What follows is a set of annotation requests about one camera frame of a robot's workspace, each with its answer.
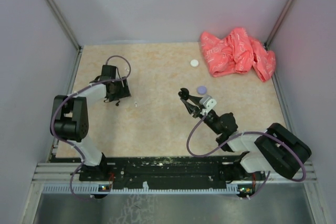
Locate purple charging case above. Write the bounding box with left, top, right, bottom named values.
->
left=196, top=86, right=207, bottom=95

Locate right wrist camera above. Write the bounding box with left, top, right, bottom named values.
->
left=199, top=94, right=217, bottom=110

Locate pink plastic bag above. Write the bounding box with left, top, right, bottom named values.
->
left=200, top=27, right=276, bottom=82

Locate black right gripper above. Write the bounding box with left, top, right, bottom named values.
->
left=182, top=93, right=222, bottom=135

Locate white round charging case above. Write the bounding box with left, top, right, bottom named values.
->
left=190, top=59, right=199, bottom=68

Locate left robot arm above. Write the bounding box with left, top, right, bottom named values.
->
left=50, top=65, right=131, bottom=180

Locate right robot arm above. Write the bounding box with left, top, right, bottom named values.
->
left=178, top=88, right=312, bottom=182

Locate black round charging case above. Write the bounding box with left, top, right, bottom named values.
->
left=178, top=88, right=190, bottom=101

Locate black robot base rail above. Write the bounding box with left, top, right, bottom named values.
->
left=79, top=155, right=265, bottom=190

